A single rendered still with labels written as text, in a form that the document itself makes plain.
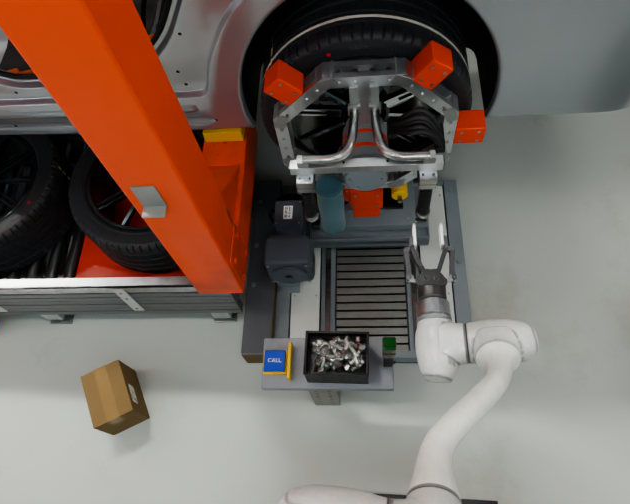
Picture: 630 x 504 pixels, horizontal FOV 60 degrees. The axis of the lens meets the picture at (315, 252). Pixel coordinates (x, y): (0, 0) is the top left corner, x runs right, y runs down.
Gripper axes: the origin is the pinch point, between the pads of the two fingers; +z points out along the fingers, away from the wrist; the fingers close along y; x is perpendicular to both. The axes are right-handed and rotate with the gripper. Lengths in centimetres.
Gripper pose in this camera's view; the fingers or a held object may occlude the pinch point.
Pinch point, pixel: (427, 234)
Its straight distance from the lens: 157.5
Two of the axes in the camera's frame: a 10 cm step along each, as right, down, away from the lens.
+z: 0.3, -8.9, 4.5
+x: -0.9, -4.5, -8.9
